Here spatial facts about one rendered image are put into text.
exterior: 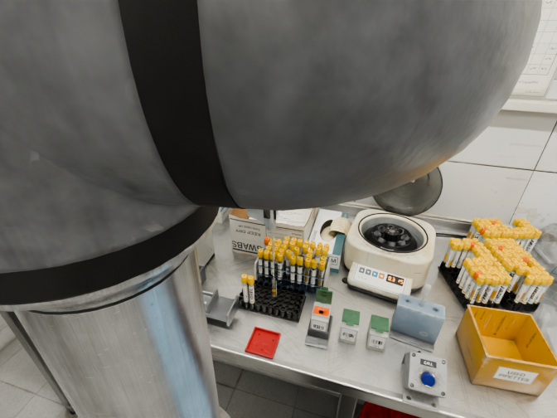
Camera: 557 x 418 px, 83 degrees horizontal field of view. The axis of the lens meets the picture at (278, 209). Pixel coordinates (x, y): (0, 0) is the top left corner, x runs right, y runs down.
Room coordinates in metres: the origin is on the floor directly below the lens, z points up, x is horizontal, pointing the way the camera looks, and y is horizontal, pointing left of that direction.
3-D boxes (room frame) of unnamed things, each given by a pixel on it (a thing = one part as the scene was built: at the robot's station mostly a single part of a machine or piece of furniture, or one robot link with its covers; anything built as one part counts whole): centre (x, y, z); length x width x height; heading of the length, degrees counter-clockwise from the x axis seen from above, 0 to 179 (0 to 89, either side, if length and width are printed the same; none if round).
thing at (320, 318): (0.50, -0.10, 0.92); 0.05 x 0.04 x 0.06; 164
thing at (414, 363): (0.39, -0.30, 0.92); 0.13 x 0.07 x 0.08; 163
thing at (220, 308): (0.56, 0.21, 0.92); 0.21 x 0.07 x 0.05; 73
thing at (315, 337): (0.50, -0.10, 0.89); 0.09 x 0.05 x 0.04; 164
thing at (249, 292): (0.59, 0.02, 0.93); 0.17 x 0.09 x 0.11; 73
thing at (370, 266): (0.74, -0.33, 0.94); 0.30 x 0.24 x 0.12; 154
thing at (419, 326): (0.50, -0.33, 0.92); 0.10 x 0.07 x 0.10; 65
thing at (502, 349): (0.42, -0.49, 0.93); 0.13 x 0.13 x 0.10; 78
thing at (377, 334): (0.47, -0.23, 0.91); 0.05 x 0.04 x 0.07; 163
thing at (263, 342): (0.47, 0.04, 0.88); 0.07 x 0.07 x 0.01; 73
